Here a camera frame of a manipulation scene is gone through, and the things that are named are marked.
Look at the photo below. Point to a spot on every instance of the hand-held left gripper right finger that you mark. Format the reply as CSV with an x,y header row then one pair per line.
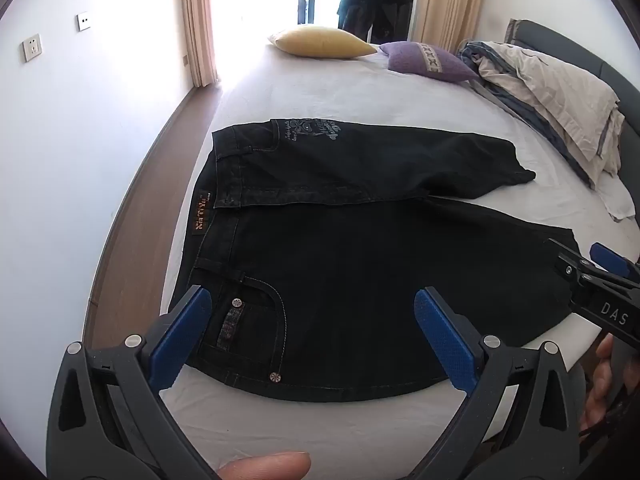
x,y
445,345

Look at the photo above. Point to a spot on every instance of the yellow pillow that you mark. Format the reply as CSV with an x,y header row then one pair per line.
x,y
320,41

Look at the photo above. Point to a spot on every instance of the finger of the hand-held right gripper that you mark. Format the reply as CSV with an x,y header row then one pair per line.
x,y
570,262
612,262

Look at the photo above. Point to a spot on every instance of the grey bed headboard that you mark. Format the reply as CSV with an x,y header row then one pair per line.
x,y
617,67

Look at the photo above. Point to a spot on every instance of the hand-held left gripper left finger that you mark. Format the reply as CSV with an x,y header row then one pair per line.
x,y
186,330

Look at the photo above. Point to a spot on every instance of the dark hanging clothing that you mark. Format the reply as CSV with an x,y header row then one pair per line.
x,y
372,7

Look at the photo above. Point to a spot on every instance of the beige grey bed pillows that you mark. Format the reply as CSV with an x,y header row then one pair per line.
x,y
555,95

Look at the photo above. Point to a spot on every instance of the purple pillow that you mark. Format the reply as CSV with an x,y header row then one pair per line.
x,y
425,60

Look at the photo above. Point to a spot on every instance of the person's left hand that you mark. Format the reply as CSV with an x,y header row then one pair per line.
x,y
265,467

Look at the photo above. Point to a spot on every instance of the white wall socket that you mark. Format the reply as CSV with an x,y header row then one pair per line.
x,y
32,49
83,21

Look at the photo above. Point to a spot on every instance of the black denim pants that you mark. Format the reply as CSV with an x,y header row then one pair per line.
x,y
350,260

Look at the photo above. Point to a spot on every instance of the bed with white sheet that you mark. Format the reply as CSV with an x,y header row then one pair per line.
x,y
325,95

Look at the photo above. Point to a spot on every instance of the person's right hand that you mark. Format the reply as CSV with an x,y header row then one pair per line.
x,y
597,395

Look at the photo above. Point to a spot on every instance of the beige curtain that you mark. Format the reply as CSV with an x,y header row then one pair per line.
x,y
200,20
445,0

